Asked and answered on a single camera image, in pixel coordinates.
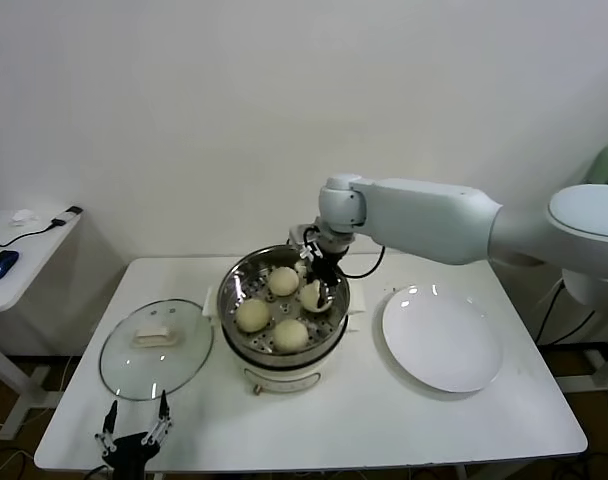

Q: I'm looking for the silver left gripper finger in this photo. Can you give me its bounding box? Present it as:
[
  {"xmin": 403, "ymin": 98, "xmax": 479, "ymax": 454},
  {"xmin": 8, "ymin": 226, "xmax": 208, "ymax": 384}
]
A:
[
  {"xmin": 140, "ymin": 390, "xmax": 175, "ymax": 447},
  {"xmin": 94, "ymin": 399, "xmax": 120, "ymax": 454}
]

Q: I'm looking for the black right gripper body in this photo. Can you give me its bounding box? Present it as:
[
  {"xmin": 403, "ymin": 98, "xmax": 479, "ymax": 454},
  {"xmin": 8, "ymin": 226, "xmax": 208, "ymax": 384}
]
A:
[{"xmin": 307, "ymin": 229, "xmax": 356, "ymax": 284}]

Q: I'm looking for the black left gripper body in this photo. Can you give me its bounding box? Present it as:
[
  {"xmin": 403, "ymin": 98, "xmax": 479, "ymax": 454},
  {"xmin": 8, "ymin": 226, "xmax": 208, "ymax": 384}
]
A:
[{"xmin": 102, "ymin": 432, "xmax": 162, "ymax": 480}]

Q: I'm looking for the white steamed baozi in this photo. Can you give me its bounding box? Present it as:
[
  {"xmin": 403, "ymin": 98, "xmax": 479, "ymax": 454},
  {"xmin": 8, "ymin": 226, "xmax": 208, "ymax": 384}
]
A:
[
  {"xmin": 267, "ymin": 265, "xmax": 300, "ymax": 298},
  {"xmin": 272, "ymin": 318, "xmax": 308, "ymax": 352},
  {"xmin": 234, "ymin": 298, "xmax": 271, "ymax": 334},
  {"xmin": 298, "ymin": 280, "xmax": 334, "ymax": 314}
]

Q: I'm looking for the round glass lid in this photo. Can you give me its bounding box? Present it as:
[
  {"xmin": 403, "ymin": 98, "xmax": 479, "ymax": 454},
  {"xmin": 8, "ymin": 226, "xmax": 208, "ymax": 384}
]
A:
[{"xmin": 98, "ymin": 298, "xmax": 215, "ymax": 403}]

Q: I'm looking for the stainless steel steamer basket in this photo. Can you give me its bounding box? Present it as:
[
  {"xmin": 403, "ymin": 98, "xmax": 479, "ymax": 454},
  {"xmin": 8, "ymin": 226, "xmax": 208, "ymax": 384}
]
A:
[{"xmin": 216, "ymin": 244, "xmax": 350, "ymax": 357}]

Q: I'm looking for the cream electric cooker base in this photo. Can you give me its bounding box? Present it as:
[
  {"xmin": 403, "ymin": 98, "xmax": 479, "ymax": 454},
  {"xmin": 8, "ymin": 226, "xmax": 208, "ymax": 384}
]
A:
[{"xmin": 201, "ymin": 279, "xmax": 367, "ymax": 397}]

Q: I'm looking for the white round plate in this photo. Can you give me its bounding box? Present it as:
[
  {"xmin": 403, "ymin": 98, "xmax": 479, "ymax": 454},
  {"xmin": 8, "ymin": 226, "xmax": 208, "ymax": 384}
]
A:
[{"xmin": 381, "ymin": 284, "xmax": 505, "ymax": 394}]

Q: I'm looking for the white side table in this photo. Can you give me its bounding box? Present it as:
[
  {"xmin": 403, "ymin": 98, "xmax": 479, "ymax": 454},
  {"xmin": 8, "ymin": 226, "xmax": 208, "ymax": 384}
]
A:
[{"xmin": 0, "ymin": 206, "xmax": 85, "ymax": 442}]

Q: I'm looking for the blue computer mouse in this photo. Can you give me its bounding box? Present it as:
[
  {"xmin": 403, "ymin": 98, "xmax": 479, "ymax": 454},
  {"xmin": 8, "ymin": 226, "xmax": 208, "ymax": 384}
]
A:
[{"xmin": 0, "ymin": 250, "xmax": 20, "ymax": 284}]

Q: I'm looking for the crumpled white tissue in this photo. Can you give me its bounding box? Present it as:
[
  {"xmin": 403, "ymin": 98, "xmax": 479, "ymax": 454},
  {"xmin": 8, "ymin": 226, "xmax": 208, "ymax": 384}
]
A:
[{"xmin": 9, "ymin": 209, "xmax": 41, "ymax": 228}]

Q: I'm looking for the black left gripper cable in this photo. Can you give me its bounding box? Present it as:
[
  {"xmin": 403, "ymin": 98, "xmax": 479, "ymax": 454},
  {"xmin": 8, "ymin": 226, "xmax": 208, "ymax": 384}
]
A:
[{"xmin": 81, "ymin": 462, "xmax": 116, "ymax": 480}]

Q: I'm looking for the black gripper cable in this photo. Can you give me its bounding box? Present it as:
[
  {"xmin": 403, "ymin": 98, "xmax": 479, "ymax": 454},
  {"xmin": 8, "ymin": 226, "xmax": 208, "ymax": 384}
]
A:
[
  {"xmin": 333, "ymin": 243, "xmax": 387, "ymax": 279},
  {"xmin": 81, "ymin": 462, "xmax": 116, "ymax": 480}
]

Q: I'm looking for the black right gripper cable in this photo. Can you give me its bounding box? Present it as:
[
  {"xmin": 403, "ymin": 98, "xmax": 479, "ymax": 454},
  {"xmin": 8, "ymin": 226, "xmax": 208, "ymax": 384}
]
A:
[{"xmin": 333, "ymin": 243, "xmax": 387, "ymax": 279}]

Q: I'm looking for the black cable with adapter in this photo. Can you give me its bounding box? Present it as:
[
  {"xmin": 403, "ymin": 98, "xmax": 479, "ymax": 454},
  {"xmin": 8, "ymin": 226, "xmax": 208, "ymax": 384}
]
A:
[{"xmin": 0, "ymin": 205, "xmax": 83, "ymax": 249}]

